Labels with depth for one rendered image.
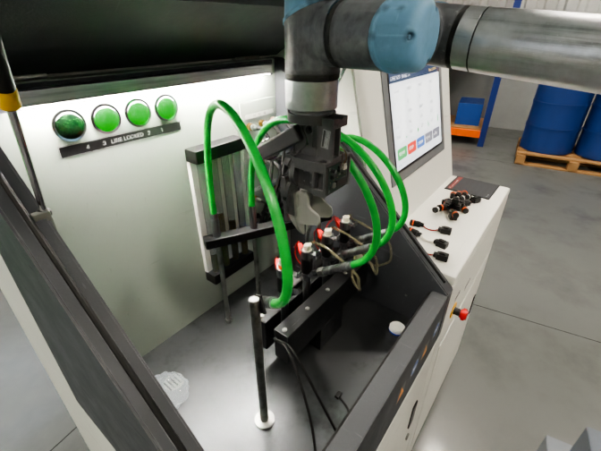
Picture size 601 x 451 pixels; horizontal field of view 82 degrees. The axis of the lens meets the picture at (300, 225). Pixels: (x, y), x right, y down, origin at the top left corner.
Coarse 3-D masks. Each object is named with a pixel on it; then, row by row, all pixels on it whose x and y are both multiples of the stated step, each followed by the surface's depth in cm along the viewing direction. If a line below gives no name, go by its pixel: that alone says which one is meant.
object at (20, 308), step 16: (160, 64) 70; (176, 64) 72; (0, 256) 59; (0, 272) 69; (16, 288) 63; (16, 304) 75; (32, 320) 68; (32, 336) 82; (48, 352) 73; (48, 368) 89; (64, 384) 79; (64, 400) 99; (80, 416) 87; (80, 432) 111; (96, 448) 99
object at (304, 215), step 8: (296, 192) 56; (304, 192) 55; (296, 200) 56; (304, 200) 56; (296, 208) 57; (304, 208) 56; (296, 216) 58; (304, 216) 57; (312, 216) 56; (296, 224) 59; (304, 224) 58; (312, 224) 57; (304, 232) 61
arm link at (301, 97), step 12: (288, 84) 47; (300, 84) 46; (312, 84) 45; (324, 84) 46; (336, 84) 47; (288, 96) 48; (300, 96) 46; (312, 96) 46; (324, 96) 46; (336, 96) 48; (288, 108) 49; (300, 108) 47; (312, 108) 47; (324, 108) 47
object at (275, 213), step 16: (208, 112) 58; (224, 112) 49; (208, 128) 63; (240, 128) 46; (208, 144) 66; (208, 160) 69; (256, 160) 43; (208, 176) 71; (208, 192) 74; (272, 192) 42; (272, 208) 42; (288, 240) 43; (288, 256) 43; (288, 272) 43; (288, 288) 45; (272, 304) 51
